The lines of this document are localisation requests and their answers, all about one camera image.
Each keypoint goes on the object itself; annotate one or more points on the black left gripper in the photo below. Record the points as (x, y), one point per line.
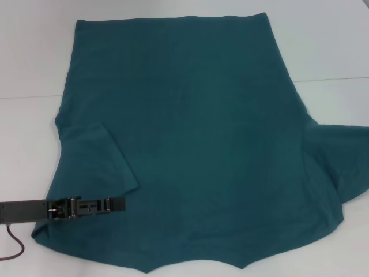
(26, 210)

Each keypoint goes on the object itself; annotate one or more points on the teal blue t-shirt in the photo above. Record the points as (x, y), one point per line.
(201, 144)

